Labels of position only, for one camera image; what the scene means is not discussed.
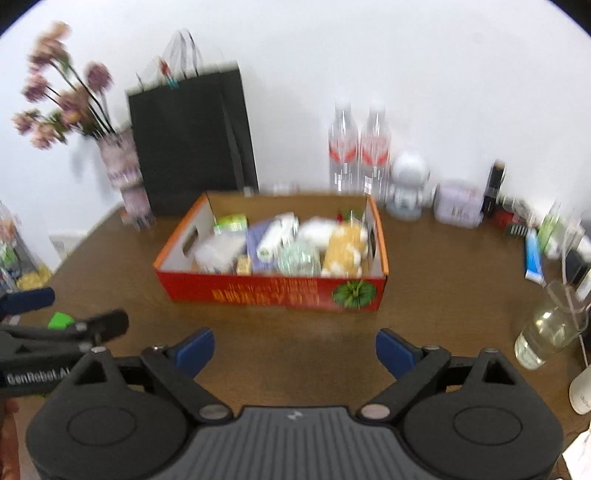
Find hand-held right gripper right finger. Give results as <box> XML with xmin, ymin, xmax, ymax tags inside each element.
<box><xmin>358</xmin><ymin>329</ymin><xmax>520</xmax><ymax>422</ymax></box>

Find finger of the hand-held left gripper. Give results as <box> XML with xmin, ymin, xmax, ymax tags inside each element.
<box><xmin>0</xmin><ymin>309</ymin><xmax>130</xmax><ymax>355</ymax></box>
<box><xmin>0</xmin><ymin>287</ymin><xmax>56</xmax><ymax>320</ymax></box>

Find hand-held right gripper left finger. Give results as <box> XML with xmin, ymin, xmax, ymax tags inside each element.
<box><xmin>65</xmin><ymin>328</ymin><xmax>234</xmax><ymax>422</ymax></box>

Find red cardboard box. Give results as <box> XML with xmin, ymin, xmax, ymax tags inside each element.
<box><xmin>154</xmin><ymin>191</ymin><xmax>389</xmax><ymax>313</ymax></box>

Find green tissue pack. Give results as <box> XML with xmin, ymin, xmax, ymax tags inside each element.
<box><xmin>212</xmin><ymin>213</ymin><xmax>250</xmax><ymax>235</ymax></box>

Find white bottle with label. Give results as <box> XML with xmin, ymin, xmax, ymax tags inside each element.
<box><xmin>256</xmin><ymin>213</ymin><xmax>298</xmax><ymax>259</ymax></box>

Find clear plastic bag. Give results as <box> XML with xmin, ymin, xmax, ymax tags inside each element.
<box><xmin>0</xmin><ymin>200</ymin><xmax>52</xmax><ymax>291</ymax></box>

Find white flat packet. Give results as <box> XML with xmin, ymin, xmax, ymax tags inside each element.
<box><xmin>194</xmin><ymin>233</ymin><xmax>247</xmax><ymax>273</ymax></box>

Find yellow and white packets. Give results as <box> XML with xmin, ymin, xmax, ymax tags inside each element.
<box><xmin>321</xmin><ymin>222</ymin><xmax>370</xmax><ymax>278</ymax></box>

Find purple folded packet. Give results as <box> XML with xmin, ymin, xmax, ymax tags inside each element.
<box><xmin>245</xmin><ymin>220</ymin><xmax>280</xmax><ymax>273</ymax></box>

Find green white foil packet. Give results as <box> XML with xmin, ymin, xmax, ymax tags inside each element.
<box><xmin>277</xmin><ymin>242</ymin><xmax>321</xmax><ymax>277</ymax></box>

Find white plush toy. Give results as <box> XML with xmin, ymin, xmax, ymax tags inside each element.
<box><xmin>298</xmin><ymin>217</ymin><xmax>342</xmax><ymax>252</ymax></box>

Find patterned flower vase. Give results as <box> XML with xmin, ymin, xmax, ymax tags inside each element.
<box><xmin>99</xmin><ymin>128</ymin><xmax>155</xmax><ymax>229</ymax></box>

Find clear glass bottle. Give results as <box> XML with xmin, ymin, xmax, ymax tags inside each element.
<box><xmin>514</xmin><ymin>281</ymin><xmax>589</xmax><ymax>370</ymax></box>

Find white robot toy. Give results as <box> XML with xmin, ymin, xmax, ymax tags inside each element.
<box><xmin>385</xmin><ymin>151</ymin><xmax>432</xmax><ymax>220</ymax></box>

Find blue white tube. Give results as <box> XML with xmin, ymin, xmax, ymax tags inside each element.
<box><xmin>525</xmin><ymin>228</ymin><xmax>546</xmax><ymax>283</ymax></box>

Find red black small item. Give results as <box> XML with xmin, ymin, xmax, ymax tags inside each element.
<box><xmin>492</xmin><ymin>208</ymin><xmax>522</xmax><ymax>229</ymax></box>

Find white computer mouse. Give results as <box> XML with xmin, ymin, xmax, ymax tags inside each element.
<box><xmin>568</xmin><ymin>364</ymin><xmax>591</xmax><ymax>414</ymax></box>

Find black tube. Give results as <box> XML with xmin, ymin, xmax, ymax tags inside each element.
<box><xmin>482</xmin><ymin>159</ymin><xmax>507</xmax><ymax>215</ymax></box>

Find green small bottle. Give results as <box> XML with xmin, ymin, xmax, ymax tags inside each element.
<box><xmin>538</xmin><ymin>203</ymin><xmax>563</xmax><ymax>259</ymax></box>

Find black paper bag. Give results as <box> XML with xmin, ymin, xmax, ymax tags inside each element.
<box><xmin>126</xmin><ymin>28</ymin><xmax>260</xmax><ymax>217</ymax></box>

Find clear water bottle red label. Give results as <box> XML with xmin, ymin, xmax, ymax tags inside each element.
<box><xmin>329</xmin><ymin>102</ymin><xmax>360</xmax><ymax>195</ymax></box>
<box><xmin>359</xmin><ymin>105</ymin><xmax>392</xmax><ymax>201</ymax></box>

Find pink dried flowers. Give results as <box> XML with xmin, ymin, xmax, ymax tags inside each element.
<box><xmin>11</xmin><ymin>21</ymin><xmax>116</xmax><ymax>151</ymax></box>

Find black box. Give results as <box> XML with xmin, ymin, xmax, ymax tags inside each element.
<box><xmin>566</xmin><ymin>249</ymin><xmax>591</xmax><ymax>298</ymax></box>

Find white paper sheet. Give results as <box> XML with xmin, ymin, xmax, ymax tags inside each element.
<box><xmin>562</xmin><ymin>427</ymin><xmax>591</xmax><ymax>480</ymax></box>

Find white wall socket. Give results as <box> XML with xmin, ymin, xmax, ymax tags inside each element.
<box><xmin>48</xmin><ymin>230</ymin><xmax>86</xmax><ymax>258</ymax></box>

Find white cable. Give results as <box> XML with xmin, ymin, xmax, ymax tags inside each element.
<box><xmin>556</xmin><ymin>208</ymin><xmax>591</xmax><ymax>370</ymax></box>

